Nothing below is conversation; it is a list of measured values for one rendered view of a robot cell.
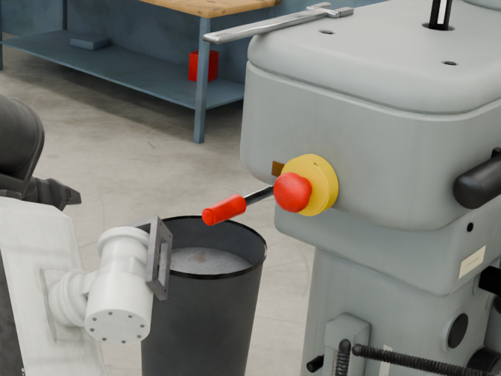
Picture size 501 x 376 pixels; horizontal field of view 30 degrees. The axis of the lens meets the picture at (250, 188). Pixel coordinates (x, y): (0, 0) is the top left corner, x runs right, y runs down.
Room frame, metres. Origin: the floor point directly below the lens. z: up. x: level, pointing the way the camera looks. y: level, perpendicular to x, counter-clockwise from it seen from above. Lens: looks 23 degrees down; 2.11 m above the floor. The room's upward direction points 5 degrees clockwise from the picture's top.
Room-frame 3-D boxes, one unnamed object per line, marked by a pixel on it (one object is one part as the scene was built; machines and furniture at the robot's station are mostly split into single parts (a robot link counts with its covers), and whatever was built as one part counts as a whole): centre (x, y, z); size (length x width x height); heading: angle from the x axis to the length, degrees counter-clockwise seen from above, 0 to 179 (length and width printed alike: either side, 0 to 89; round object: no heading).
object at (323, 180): (0.86, -0.06, 1.76); 0.06 x 0.02 x 0.06; 53
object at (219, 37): (0.98, -0.02, 1.89); 0.24 x 0.04 x 0.01; 146
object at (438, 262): (1.08, -0.22, 1.68); 0.34 x 0.24 x 0.10; 143
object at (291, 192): (0.84, -0.04, 1.76); 0.04 x 0.03 x 0.04; 53
